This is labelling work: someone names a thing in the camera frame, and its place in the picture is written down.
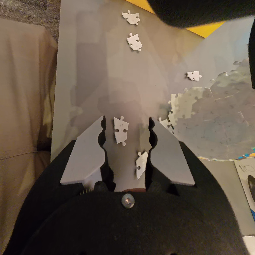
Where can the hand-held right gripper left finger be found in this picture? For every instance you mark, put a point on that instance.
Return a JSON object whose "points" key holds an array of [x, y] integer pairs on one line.
{"points": [[83, 159]]}

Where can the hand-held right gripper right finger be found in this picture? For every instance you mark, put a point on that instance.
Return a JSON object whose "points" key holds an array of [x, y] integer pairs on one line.
{"points": [[171, 159]]}

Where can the partly built puzzle ball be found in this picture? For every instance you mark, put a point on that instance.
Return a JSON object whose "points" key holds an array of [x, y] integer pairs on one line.
{"points": [[219, 119]]}

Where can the blue puzzle box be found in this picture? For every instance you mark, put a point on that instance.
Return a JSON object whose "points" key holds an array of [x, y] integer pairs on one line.
{"points": [[243, 173]]}

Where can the yellow plastic bin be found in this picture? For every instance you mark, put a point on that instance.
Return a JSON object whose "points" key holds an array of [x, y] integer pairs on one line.
{"points": [[139, 4]]}

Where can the person's beige trousers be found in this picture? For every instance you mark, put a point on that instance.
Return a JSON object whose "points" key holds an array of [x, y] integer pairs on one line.
{"points": [[20, 99]]}

